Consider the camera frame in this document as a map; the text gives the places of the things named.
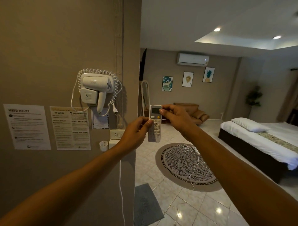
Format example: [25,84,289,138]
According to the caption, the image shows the person's right hand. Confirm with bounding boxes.
[159,104,198,141]

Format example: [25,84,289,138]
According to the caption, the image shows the person's left hand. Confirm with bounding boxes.
[117,116,154,152]

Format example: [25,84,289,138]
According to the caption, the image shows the white air conditioner remote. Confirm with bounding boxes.
[148,104,163,143]

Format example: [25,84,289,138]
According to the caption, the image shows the person's left forearm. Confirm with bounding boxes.
[0,140,136,226]

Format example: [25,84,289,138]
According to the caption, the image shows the person's right forearm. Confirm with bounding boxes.
[179,123,298,226]

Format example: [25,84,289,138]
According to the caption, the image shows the standing floor mirror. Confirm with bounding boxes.
[141,80,151,117]

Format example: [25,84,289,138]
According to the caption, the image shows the leaf print framed picture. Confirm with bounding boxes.
[162,76,174,92]

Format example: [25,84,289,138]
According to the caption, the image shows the brown leather sofa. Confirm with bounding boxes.
[173,103,210,125]

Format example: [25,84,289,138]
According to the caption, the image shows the gold leaf framed picture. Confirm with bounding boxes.
[182,72,194,88]

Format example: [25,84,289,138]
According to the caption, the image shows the small laminated notice card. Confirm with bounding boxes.
[91,107,110,129]

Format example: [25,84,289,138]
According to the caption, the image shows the round patterned rug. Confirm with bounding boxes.
[155,143,223,192]

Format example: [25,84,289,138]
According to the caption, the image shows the pineapple framed picture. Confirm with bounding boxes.
[203,67,215,83]

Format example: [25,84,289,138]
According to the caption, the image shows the yellow house rules sheet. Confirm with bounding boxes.
[50,106,91,150]

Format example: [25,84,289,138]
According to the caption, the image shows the grey floor mat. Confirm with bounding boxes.
[134,183,165,226]

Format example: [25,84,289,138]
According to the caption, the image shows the white pillow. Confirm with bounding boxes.
[230,117,271,133]

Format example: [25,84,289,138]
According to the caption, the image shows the potted green plant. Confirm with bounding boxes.
[246,85,263,107]

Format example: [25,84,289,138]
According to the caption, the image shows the bed with white sheets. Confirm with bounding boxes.
[218,118,298,184]

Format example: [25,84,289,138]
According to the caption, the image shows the patterned bed runner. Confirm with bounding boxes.
[255,131,298,154]

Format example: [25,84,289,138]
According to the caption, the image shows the white help notice sheet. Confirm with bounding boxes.
[3,104,51,150]

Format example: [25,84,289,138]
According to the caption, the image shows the brown curtain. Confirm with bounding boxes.
[277,70,298,126]

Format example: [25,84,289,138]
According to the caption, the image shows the white wall power socket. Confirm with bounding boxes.
[110,129,126,140]

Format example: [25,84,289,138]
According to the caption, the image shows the white coiled hair dryer cord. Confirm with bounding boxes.
[70,68,123,117]

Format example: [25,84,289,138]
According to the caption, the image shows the white cable on rug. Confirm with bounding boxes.
[176,144,211,191]

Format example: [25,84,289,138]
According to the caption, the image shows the white wall air conditioner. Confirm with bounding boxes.
[176,52,210,67]

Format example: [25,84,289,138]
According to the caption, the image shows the white wall hair dryer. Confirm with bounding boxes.
[80,73,114,113]

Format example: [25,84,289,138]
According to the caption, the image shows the white hanging wall cable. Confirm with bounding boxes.
[119,159,126,226]

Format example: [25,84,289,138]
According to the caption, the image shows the white hair dryer wall holder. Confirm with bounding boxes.
[80,88,99,104]

